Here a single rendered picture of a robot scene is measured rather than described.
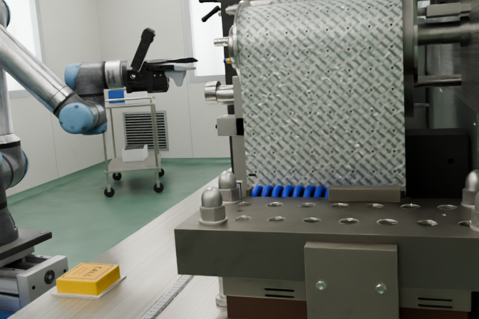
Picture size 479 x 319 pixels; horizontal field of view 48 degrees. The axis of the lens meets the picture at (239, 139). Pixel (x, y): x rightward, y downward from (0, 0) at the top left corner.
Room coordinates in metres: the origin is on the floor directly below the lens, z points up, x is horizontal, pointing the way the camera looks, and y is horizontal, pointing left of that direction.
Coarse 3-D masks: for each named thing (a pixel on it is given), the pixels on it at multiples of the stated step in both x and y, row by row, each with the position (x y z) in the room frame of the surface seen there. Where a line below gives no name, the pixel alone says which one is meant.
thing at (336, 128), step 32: (256, 96) 0.82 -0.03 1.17; (288, 96) 0.80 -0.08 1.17; (320, 96) 0.79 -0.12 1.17; (352, 96) 0.77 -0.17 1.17; (384, 96) 0.76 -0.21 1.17; (256, 128) 0.82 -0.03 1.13; (288, 128) 0.80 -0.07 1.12; (320, 128) 0.79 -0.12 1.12; (352, 128) 0.77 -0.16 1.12; (384, 128) 0.76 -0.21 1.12; (256, 160) 0.82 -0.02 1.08; (288, 160) 0.80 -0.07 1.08; (320, 160) 0.79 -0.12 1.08; (352, 160) 0.77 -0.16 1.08; (384, 160) 0.76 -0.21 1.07
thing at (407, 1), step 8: (408, 0) 0.78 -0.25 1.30; (408, 8) 0.77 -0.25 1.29; (408, 16) 0.76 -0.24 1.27; (408, 24) 0.76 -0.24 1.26; (408, 32) 0.76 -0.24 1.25; (408, 40) 0.76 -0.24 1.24; (408, 48) 0.76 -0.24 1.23; (408, 56) 0.76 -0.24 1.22; (408, 64) 0.77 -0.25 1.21; (408, 72) 0.79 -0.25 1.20
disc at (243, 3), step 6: (246, 0) 0.88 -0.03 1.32; (240, 6) 0.85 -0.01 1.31; (246, 6) 0.88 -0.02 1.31; (240, 12) 0.84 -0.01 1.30; (234, 24) 0.82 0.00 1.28; (234, 30) 0.82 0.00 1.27; (234, 36) 0.81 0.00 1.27; (234, 42) 0.81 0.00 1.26; (234, 48) 0.81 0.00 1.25; (234, 54) 0.82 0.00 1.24; (240, 78) 0.83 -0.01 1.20
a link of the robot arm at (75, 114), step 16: (0, 32) 1.32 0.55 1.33; (0, 48) 1.31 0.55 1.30; (16, 48) 1.32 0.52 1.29; (0, 64) 1.32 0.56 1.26; (16, 64) 1.31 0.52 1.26; (32, 64) 1.32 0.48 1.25; (16, 80) 1.33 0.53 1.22; (32, 80) 1.31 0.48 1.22; (48, 80) 1.32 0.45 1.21; (48, 96) 1.31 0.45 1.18; (64, 96) 1.31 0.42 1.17; (64, 112) 1.29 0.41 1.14; (80, 112) 1.29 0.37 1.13; (96, 112) 1.38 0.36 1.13; (64, 128) 1.29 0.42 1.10; (80, 128) 1.29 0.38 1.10
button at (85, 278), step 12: (84, 264) 0.83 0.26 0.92; (96, 264) 0.83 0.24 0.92; (108, 264) 0.82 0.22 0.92; (72, 276) 0.78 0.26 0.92; (84, 276) 0.78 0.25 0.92; (96, 276) 0.77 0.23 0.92; (108, 276) 0.79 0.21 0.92; (60, 288) 0.77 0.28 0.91; (72, 288) 0.77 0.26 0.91; (84, 288) 0.76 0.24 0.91; (96, 288) 0.76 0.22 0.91
